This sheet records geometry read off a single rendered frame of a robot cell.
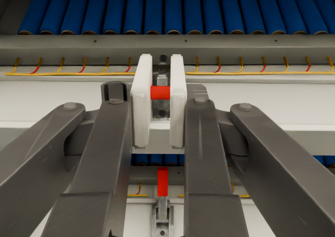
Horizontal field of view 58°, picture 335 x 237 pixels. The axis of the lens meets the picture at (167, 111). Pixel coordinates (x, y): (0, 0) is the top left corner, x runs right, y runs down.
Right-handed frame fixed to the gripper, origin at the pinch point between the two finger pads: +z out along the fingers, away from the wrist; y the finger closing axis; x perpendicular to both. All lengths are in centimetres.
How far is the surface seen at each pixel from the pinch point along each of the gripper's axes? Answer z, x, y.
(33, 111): 7.4, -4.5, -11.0
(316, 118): 7.0, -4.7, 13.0
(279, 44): 11.4, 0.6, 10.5
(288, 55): 11.6, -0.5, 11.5
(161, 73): 7.0, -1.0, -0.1
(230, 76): 10.1, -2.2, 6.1
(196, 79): 10.1, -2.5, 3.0
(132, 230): 12.2, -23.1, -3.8
